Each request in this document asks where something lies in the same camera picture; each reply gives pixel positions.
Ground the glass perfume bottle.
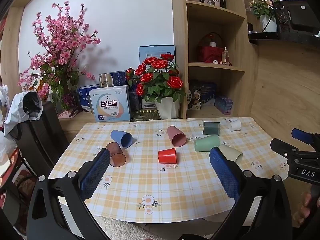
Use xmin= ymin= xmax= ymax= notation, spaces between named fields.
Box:
xmin=221 ymin=47 xmax=230 ymax=66

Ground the gold tray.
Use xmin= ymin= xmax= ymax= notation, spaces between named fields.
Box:
xmin=131 ymin=108 xmax=161 ymax=122

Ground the pale grey-green cup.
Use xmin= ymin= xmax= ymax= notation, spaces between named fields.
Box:
xmin=218 ymin=144 xmax=243 ymax=165

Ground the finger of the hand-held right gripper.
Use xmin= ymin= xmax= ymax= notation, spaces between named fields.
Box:
xmin=270 ymin=138 xmax=300 ymax=158
xmin=291 ymin=128 xmax=320 ymax=152

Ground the black chair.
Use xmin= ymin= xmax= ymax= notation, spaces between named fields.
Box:
xmin=7 ymin=101 xmax=71 ymax=182

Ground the wooden shelf unit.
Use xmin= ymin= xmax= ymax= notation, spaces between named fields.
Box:
xmin=171 ymin=0 xmax=266 ymax=119

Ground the grey jacket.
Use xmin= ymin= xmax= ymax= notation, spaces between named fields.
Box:
xmin=3 ymin=91 xmax=44 ymax=133

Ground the light blue tall box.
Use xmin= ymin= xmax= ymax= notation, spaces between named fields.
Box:
xmin=139 ymin=45 xmax=176 ymax=68

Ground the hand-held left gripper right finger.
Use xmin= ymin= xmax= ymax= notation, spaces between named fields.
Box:
xmin=209 ymin=146 xmax=293 ymax=240

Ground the blue and white box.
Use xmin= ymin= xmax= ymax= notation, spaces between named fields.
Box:
xmin=77 ymin=85 xmax=101 ymax=112

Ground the pink blossom artificial plant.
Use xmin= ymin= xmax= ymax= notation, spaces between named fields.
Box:
xmin=17 ymin=1 xmax=102 ymax=112

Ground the red gift basket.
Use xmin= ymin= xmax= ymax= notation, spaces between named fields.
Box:
xmin=197 ymin=32 xmax=225 ymax=63

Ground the white plastic bag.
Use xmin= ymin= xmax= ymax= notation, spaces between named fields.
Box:
xmin=0 ymin=130 xmax=18 ymax=179

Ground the black counter ledge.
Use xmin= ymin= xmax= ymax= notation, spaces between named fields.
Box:
xmin=248 ymin=31 xmax=320 ymax=47

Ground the white cup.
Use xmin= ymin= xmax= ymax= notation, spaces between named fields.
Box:
xmin=228 ymin=119 xmax=242 ymax=132

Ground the brown translucent cup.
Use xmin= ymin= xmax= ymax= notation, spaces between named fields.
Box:
xmin=106 ymin=142 xmax=127 ymax=167

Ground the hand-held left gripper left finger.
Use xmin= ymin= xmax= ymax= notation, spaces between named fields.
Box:
xmin=26 ymin=148 xmax=111 ymax=240

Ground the person's right hand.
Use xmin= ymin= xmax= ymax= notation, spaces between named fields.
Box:
xmin=299 ymin=191 xmax=318 ymax=221

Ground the black appliance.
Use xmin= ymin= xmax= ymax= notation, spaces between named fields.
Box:
xmin=277 ymin=0 xmax=320 ymax=33

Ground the light blue small box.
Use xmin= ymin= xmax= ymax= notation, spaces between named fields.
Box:
xmin=214 ymin=95 xmax=234 ymax=115

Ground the red rose plant white pot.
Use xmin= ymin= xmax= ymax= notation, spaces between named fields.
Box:
xmin=125 ymin=53 xmax=186 ymax=120

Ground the white shaggy rug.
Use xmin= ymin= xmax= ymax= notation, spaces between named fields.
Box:
xmin=94 ymin=215 xmax=209 ymax=240

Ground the dark blue moon print box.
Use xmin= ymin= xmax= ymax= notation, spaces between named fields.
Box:
xmin=187 ymin=80 xmax=217 ymax=111

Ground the pink cup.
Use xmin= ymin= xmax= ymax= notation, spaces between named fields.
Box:
xmin=167 ymin=125 xmax=187 ymax=147

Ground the blue cup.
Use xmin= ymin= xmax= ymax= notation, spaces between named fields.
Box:
xmin=110 ymin=130 xmax=133 ymax=149

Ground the dark blue narrow box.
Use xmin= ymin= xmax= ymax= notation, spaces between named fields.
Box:
xmin=128 ymin=90 xmax=143 ymax=112

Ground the white box pastel print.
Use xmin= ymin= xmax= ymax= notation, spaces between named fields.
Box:
xmin=89 ymin=85 xmax=132 ymax=122

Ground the yellow checked floral tablecloth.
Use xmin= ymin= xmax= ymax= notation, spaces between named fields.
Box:
xmin=47 ymin=117 xmax=290 ymax=223

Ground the dark green translucent cup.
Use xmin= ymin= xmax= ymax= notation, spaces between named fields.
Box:
xmin=202 ymin=121 xmax=221 ymax=136

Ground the red cup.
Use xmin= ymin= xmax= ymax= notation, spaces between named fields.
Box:
xmin=158 ymin=148 xmax=178 ymax=164

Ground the dark blue box silver cup picture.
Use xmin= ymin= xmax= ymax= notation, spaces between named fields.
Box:
xmin=99 ymin=70 xmax=128 ymax=89

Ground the peach rose plant white pot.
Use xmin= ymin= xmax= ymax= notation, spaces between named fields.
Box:
xmin=249 ymin=0 xmax=281 ymax=33

